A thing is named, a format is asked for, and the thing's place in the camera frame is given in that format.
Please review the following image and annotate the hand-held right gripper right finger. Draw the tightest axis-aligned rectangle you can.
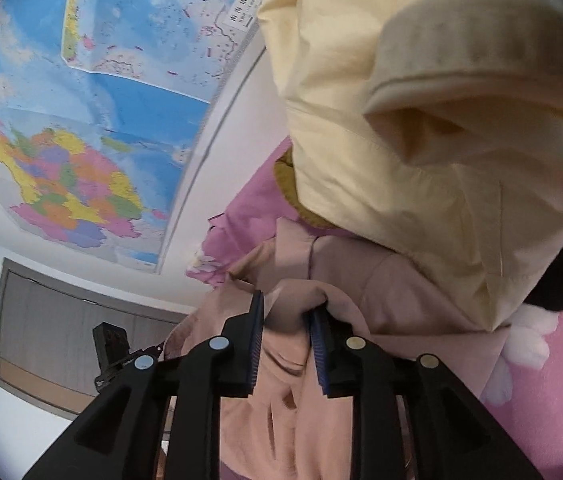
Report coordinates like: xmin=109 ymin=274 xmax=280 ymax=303
xmin=308 ymin=307 xmax=545 ymax=480

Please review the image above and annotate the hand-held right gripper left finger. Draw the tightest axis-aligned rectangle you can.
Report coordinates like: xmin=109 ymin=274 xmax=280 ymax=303
xmin=24 ymin=289 xmax=266 ymax=480

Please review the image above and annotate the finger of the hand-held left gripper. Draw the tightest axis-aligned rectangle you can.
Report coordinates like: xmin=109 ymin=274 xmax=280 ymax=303
xmin=129 ymin=341 xmax=168 ymax=367

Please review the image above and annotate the tan jacket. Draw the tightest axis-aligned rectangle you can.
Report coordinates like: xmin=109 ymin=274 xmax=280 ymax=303
xmin=154 ymin=216 xmax=518 ymax=480

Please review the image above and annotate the grey door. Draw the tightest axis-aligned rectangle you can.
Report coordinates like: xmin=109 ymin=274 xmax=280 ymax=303
xmin=0 ymin=257 xmax=193 ymax=422

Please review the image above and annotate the mustard yellow cloth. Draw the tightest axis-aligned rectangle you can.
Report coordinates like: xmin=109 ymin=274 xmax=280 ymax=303
xmin=273 ymin=150 xmax=335 ymax=228

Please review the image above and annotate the pink floral bedsheet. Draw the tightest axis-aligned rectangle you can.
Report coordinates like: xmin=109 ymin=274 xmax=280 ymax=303
xmin=185 ymin=135 xmax=563 ymax=480

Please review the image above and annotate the cream yellow garment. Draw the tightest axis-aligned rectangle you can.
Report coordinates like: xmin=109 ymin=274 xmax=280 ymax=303
xmin=256 ymin=0 xmax=563 ymax=335

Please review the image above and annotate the colourful wall map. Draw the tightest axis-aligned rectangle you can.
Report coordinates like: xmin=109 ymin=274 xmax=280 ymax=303
xmin=0 ymin=0 xmax=276 ymax=277

